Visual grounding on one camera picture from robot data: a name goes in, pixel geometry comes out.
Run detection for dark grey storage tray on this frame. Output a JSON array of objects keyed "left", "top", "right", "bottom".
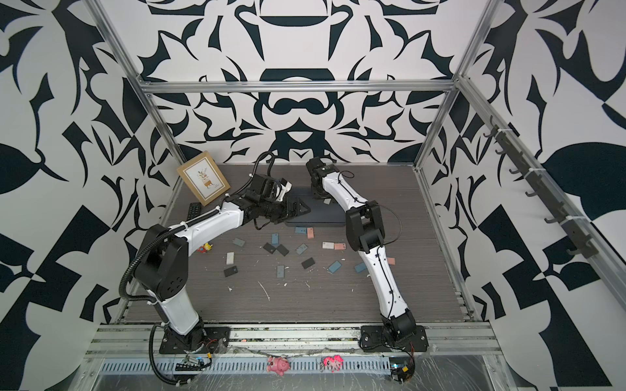
[{"left": 285, "top": 187, "right": 346, "bottom": 227}]

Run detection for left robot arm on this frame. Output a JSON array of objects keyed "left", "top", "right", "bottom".
[{"left": 119, "top": 174, "right": 311, "bottom": 348}]

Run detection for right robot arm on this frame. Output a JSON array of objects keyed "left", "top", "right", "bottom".
[{"left": 306, "top": 157, "right": 417, "bottom": 346}]

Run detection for grey-blue eraser centre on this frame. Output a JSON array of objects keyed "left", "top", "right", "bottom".
[{"left": 296, "top": 244, "right": 308, "bottom": 255}]

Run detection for black eraser right pair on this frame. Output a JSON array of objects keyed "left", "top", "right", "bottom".
[{"left": 276, "top": 244, "right": 290, "bottom": 257}]

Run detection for black eraser pair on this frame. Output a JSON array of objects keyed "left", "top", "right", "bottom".
[
  {"left": 262, "top": 243, "right": 276, "bottom": 253},
  {"left": 276, "top": 244, "right": 290, "bottom": 257}
]

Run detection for black eraser left pair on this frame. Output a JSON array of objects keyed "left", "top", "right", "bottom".
[{"left": 262, "top": 243, "right": 276, "bottom": 253}]

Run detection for black eraser lower centre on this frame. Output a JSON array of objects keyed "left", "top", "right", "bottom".
[{"left": 301, "top": 257, "right": 316, "bottom": 270}]

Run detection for blue eraser lower centre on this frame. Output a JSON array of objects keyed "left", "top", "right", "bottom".
[{"left": 328, "top": 261, "right": 342, "bottom": 274}]

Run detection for black eraser lower left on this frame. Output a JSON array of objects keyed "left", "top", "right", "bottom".
[{"left": 223, "top": 266, "right": 238, "bottom": 278}]

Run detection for black remote control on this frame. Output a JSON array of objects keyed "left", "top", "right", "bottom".
[{"left": 186, "top": 202, "right": 203, "bottom": 221}]

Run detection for red yellow toy fish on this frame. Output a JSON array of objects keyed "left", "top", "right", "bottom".
[{"left": 197, "top": 243, "right": 213, "bottom": 253}]

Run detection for pink toy left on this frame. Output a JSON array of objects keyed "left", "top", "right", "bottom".
[{"left": 266, "top": 356, "right": 290, "bottom": 376}]

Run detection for pink toy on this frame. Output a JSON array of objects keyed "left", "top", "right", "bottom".
[
  {"left": 322, "top": 355, "right": 344, "bottom": 373},
  {"left": 266, "top": 356, "right": 290, "bottom": 376}
]

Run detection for pink toy right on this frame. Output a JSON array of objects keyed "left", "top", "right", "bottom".
[{"left": 322, "top": 355, "right": 344, "bottom": 373}]

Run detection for small circuit board left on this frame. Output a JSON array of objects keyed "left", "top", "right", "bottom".
[{"left": 175, "top": 354, "right": 213, "bottom": 372}]

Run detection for small circuit board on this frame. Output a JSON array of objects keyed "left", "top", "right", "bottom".
[
  {"left": 391, "top": 361, "right": 415, "bottom": 383},
  {"left": 175, "top": 354, "right": 213, "bottom": 372}
]

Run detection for small circuit board right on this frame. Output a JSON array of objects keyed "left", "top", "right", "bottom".
[{"left": 391, "top": 361, "right": 415, "bottom": 383}]

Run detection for wooden picture frame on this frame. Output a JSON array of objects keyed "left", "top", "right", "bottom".
[{"left": 177, "top": 152, "right": 231, "bottom": 206}]

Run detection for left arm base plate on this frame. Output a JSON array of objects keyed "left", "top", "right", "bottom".
[{"left": 159, "top": 326, "right": 231, "bottom": 355}]

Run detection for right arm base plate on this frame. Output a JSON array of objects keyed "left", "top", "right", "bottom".
[{"left": 358, "top": 325, "right": 430, "bottom": 353}]

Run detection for white slotted cable duct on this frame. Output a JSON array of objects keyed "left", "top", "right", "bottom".
[{"left": 99, "top": 355, "right": 392, "bottom": 376}]

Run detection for black wall hook rail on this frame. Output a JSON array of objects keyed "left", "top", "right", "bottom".
[{"left": 485, "top": 125, "right": 606, "bottom": 259}]

